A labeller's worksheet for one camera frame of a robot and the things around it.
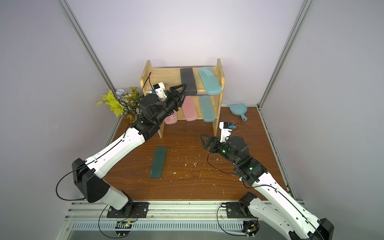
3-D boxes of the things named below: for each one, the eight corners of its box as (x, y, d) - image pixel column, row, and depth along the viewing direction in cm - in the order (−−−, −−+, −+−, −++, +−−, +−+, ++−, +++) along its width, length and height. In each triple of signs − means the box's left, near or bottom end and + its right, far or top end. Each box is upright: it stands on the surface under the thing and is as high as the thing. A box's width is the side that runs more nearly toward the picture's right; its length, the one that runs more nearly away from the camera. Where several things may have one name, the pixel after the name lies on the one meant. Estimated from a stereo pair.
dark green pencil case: (150, 178, 86) (148, 176, 84) (156, 148, 98) (155, 146, 96) (162, 178, 86) (161, 176, 84) (166, 148, 98) (166, 146, 96)
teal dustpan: (232, 120, 114) (233, 118, 112) (229, 106, 124) (230, 104, 122) (249, 120, 114) (250, 118, 112) (245, 106, 124) (246, 104, 122)
